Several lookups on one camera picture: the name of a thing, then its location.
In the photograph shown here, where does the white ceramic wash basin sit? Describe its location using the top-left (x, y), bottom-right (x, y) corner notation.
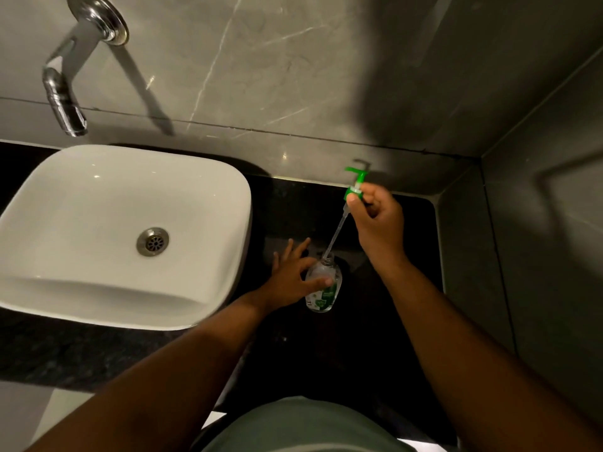
top-left (0, 144), bottom-right (253, 331)

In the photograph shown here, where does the person's grey shirt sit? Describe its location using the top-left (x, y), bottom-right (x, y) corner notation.
top-left (200, 395), bottom-right (417, 452)

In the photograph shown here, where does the chrome wall faucet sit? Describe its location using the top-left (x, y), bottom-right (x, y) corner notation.
top-left (42, 0), bottom-right (130, 138)

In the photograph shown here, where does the person's left forearm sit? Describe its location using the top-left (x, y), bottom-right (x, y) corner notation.
top-left (26, 290), bottom-right (269, 452)

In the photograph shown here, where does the person's left hand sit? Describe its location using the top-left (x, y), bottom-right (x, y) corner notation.
top-left (257, 237), bottom-right (334, 312)

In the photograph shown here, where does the clear soap bottle green label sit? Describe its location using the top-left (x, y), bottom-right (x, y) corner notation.
top-left (305, 252), bottom-right (343, 314)

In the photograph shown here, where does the chrome sink drain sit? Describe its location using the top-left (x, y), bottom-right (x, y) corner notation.
top-left (136, 227), bottom-right (170, 257)

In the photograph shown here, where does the person's right hand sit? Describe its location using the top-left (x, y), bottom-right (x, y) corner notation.
top-left (346, 182), bottom-right (406, 269)

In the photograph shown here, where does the person's right forearm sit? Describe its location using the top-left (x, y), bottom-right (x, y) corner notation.
top-left (374, 251), bottom-right (603, 452)

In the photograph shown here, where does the green pump dispenser with tube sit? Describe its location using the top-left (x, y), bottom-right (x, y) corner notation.
top-left (322, 166), bottom-right (369, 262)

